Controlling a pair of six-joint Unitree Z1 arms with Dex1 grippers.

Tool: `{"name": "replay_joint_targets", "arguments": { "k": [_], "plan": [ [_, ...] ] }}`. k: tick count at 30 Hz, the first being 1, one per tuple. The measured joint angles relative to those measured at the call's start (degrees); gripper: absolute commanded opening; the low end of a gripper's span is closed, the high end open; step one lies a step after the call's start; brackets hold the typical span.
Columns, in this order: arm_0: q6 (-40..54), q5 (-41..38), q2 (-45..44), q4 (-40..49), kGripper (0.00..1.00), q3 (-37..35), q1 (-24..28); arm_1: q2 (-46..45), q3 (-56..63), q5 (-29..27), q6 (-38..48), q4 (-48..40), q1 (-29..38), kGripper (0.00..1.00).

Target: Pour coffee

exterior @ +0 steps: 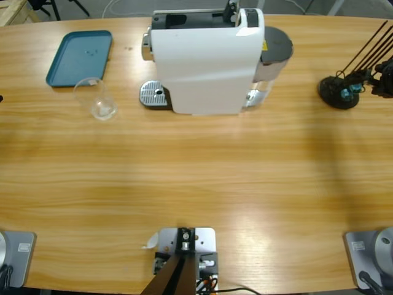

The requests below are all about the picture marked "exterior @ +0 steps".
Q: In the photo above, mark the teal plastic tray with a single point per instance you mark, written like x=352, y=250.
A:
x=80, y=55

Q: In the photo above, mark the light wooden crate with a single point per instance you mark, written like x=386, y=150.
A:
x=15, y=12

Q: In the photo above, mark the black aluminium profile post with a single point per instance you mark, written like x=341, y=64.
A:
x=172, y=276

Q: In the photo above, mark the teal coffee capsule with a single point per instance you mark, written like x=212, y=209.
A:
x=356, y=89
x=345, y=94

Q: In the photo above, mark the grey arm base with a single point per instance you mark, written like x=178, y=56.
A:
x=21, y=258
x=365, y=255

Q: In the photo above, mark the white capsule coffee machine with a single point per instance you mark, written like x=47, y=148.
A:
x=199, y=67

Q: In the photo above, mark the silver slotted drip tray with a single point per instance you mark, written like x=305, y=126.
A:
x=152, y=93

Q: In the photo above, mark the black capsule holder with rods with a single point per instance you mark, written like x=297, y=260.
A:
x=331, y=92

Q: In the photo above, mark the grey metal mount plate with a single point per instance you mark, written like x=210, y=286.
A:
x=204, y=242

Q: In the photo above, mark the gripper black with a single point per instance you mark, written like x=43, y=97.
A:
x=383, y=86

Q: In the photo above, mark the black stand legs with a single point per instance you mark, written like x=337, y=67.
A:
x=55, y=9

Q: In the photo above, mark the clear drinking glass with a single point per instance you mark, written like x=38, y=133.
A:
x=89, y=92

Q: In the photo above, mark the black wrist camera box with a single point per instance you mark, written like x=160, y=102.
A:
x=385, y=67

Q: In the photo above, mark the white tape tab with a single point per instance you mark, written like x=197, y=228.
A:
x=152, y=241

